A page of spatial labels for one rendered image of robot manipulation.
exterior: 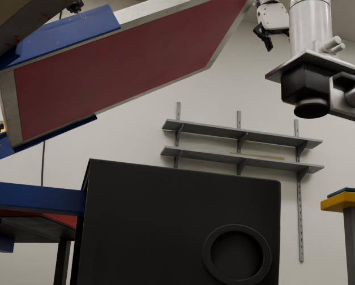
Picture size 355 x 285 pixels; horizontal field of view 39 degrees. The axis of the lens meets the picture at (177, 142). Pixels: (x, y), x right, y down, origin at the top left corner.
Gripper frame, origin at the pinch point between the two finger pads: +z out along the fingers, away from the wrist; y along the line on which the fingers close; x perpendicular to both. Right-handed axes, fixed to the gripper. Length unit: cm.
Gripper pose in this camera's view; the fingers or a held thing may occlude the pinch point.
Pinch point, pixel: (282, 46)
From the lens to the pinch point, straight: 174.2
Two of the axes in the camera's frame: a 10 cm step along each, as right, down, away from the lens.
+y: 9.4, -1.5, 3.0
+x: -2.4, 3.3, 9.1
